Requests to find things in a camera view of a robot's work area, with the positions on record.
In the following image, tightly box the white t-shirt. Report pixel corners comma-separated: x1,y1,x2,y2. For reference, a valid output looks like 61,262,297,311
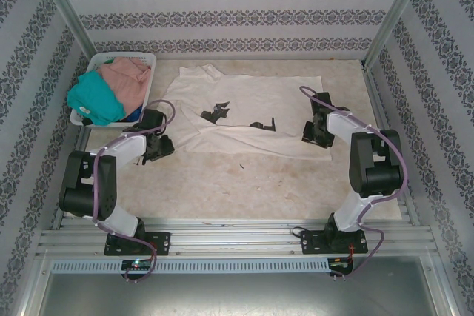
162,64,333,162

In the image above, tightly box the blue t-shirt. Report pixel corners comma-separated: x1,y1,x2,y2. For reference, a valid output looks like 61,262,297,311
121,107,144,123

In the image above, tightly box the pink t-shirt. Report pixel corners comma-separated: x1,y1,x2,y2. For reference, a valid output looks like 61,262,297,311
96,57,153,115

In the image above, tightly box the white plastic laundry basket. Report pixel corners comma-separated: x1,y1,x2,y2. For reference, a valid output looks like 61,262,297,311
70,52,157,131

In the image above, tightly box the teal t-shirt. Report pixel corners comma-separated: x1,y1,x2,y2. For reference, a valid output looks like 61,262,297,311
67,71,127,127

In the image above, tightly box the left controller board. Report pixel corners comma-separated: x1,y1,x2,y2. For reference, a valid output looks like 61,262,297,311
121,259,153,272

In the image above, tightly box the aluminium side rail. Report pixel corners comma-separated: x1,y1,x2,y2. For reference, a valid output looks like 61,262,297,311
51,123,92,228
362,66,421,227

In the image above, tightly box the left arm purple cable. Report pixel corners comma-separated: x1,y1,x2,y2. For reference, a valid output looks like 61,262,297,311
92,99,177,283

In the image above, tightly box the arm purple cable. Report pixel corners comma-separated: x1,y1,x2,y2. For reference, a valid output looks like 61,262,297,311
298,85,410,282
92,99,177,283

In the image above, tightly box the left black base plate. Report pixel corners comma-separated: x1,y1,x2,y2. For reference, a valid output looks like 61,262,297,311
104,232,172,257

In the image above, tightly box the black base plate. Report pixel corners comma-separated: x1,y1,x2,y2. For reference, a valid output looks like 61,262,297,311
300,229,368,256
104,232,172,257

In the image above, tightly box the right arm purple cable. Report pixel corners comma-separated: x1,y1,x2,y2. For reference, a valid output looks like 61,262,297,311
298,85,410,282

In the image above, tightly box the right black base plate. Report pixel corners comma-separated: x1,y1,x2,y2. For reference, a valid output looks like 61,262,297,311
300,229,368,256

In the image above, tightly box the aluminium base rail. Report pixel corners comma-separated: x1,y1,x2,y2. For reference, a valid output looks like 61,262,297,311
36,218,434,258

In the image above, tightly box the white slotted cable duct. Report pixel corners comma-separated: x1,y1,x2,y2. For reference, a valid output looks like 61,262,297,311
51,258,333,275

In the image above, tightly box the aluminium frame post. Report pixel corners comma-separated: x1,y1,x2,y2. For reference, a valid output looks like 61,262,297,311
362,0,434,69
31,0,99,61

